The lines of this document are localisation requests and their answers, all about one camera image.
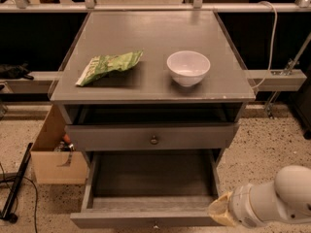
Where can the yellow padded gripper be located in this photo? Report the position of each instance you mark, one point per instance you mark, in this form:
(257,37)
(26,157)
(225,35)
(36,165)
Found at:
(239,205)

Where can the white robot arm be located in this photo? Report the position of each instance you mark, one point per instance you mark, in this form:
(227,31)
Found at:
(286,199)

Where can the grey upper drawer with knob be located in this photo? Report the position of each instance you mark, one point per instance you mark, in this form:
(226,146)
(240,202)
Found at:
(151,136)

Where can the grey wooden drawer cabinet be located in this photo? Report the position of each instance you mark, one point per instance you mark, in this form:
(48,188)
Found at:
(147,94)

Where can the white bowl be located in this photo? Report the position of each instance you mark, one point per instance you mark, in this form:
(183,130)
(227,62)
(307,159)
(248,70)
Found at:
(188,68)

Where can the cardboard box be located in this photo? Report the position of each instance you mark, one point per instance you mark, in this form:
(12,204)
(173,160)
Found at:
(53,166)

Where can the green chip bag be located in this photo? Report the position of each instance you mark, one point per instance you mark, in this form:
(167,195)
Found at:
(102,65)

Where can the black bar on floor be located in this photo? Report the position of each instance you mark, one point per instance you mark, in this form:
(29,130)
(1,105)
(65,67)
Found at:
(13,180)

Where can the black cloth item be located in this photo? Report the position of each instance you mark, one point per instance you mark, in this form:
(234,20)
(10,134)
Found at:
(11,72)

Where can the metal railing frame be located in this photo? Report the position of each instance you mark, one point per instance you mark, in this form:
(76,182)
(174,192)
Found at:
(233,6)

